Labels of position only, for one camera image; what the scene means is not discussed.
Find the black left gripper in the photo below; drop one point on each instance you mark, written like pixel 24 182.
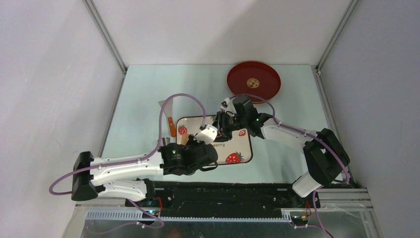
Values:
pixel 191 141

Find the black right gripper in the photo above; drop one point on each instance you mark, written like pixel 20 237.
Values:
pixel 221 117

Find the white strawberry print tray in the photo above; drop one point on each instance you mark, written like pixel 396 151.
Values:
pixel 234 151

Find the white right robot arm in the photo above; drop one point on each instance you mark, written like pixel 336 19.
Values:
pixel 325 156

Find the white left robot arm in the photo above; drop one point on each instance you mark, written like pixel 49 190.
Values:
pixel 99 177

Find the round steel dough cutter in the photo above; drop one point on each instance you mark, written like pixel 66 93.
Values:
pixel 164 141

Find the round dark red tray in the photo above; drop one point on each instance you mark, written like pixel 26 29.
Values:
pixel 258 79

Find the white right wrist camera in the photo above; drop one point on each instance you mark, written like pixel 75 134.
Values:
pixel 227 106

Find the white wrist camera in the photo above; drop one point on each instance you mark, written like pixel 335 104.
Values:
pixel 207 135
pixel 227 106

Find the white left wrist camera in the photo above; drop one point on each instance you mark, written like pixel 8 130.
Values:
pixel 207 135

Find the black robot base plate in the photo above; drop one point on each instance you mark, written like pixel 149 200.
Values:
pixel 244 202

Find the steel scraper orange handle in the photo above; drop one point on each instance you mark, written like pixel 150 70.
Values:
pixel 167 110

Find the grey slotted cable duct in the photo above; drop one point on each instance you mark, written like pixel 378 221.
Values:
pixel 136 215

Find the aluminium frame rail front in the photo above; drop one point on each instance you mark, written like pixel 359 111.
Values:
pixel 343 211

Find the right aluminium corner post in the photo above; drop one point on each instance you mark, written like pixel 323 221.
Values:
pixel 337 33

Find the aluminium corner post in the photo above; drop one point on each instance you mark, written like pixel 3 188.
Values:
pixel 104 32
pixel 337 33

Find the left aluminium corner post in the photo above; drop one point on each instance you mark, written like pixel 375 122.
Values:
pixel 104 32

